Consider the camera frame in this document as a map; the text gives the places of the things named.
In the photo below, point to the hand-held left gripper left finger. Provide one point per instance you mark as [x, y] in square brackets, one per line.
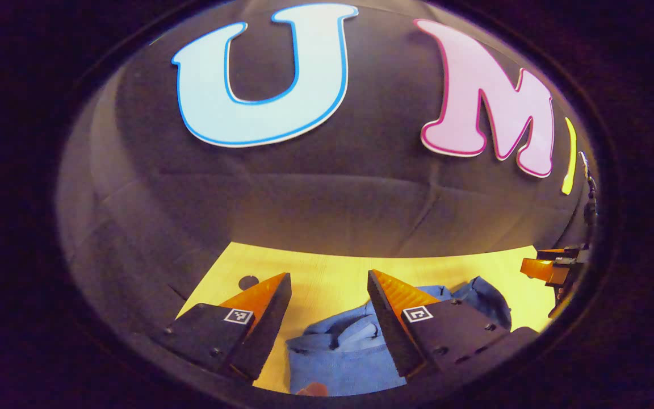
[270, 335]

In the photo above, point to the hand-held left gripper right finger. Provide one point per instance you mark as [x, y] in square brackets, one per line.
[386, 329]

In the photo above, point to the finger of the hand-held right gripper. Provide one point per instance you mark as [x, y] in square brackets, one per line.
[557, 252]
[543, 271]

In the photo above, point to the blue shirt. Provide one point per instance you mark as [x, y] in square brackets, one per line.
[338, 363]

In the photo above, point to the black backdrop cloth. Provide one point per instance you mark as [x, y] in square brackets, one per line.
[304, 199]

